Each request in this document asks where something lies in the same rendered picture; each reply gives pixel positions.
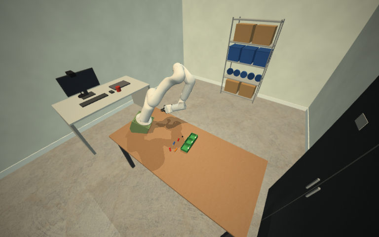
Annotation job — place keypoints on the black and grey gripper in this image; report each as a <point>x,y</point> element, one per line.
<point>168,109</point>

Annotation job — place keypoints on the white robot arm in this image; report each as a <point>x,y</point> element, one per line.
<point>180,74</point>

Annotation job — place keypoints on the green rack of bins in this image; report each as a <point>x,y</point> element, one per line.
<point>189,142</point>

